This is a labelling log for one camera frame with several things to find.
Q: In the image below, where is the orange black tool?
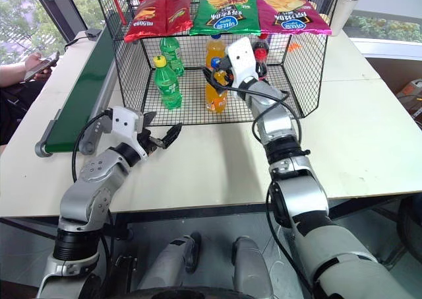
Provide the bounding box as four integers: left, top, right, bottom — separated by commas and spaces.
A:
396, 78, 422, 99

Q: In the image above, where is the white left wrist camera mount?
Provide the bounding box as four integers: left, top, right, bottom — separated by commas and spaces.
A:
109, 106, 150, 163

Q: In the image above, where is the green conveyor belt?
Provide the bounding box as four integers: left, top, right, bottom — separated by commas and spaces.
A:
34, 24, 127, 158

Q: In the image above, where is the orange soda bottle blue cap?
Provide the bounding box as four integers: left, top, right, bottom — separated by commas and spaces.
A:
204, 57, 229, 114
204, 34, 228, 71

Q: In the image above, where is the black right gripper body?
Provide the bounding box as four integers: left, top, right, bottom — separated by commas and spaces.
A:
212, 56, 235, 88

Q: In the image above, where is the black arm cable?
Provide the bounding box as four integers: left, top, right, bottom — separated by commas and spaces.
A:
227, 85, 293, 143
71, 110, 113, 184

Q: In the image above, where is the bystander hand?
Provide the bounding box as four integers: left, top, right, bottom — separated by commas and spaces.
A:
24, 52, 54, 82

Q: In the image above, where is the black wire rack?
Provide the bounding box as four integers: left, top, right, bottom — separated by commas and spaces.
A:
92, 0, 344, 126

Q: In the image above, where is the green soda bottle yellow cap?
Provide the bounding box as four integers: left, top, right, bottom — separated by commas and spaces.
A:
153, 55, 183, 111

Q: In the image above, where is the red chips bag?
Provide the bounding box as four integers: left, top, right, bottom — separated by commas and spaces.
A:
123, 0, 195, 43

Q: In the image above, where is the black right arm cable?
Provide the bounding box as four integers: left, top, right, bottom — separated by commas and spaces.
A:
227, 85, 293, 143

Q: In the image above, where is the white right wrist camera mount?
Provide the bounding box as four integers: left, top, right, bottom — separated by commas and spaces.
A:
225, 36, 260, 99

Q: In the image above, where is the bystander in black clothing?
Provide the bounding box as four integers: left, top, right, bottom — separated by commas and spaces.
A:
0, 63, 51, 146

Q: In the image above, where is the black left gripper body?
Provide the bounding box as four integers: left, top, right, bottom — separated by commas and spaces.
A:
136, 128, 167, 155

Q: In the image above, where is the silver robot leg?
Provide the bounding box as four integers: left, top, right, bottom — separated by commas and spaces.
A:
230, 235, 275, 296
136, 232, 202, 294

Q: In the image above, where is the white tumbler black lid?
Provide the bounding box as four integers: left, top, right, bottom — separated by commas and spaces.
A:
329, 0, 364, 37

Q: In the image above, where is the cola bottle red cap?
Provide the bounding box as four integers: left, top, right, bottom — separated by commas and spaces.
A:
252, 34, 270, 51
251, 48, 270, 83

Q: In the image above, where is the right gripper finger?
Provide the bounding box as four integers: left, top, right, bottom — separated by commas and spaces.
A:
210, 68, 229, 88
202, 67, 222, 94

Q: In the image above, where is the silver robot right leg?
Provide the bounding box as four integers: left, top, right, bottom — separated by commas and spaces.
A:
230, 235, 275, 296

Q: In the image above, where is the black smartphone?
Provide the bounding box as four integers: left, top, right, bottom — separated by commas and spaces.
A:
23, 50, 61, 83

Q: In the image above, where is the red rod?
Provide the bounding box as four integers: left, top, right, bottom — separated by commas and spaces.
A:
104, 0, 128, 26

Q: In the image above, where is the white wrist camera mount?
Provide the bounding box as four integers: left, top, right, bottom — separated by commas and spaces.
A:
225, 36, 260, 99
109, 106, 150, 163

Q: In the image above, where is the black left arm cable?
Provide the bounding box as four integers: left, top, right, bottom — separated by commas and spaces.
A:
71, 110, 113, 184

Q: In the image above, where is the green chips bag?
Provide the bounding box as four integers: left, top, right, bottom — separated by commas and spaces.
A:
189, 0, 262, 36

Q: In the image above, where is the magenta chips bag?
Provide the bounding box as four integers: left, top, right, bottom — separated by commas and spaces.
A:
256, 0, 333, 36

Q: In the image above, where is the black power adapter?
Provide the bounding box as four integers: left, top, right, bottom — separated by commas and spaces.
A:
84, 28, 103, 42

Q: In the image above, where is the silver robot left leg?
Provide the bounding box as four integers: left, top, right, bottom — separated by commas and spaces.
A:
136, 232, 202, 294

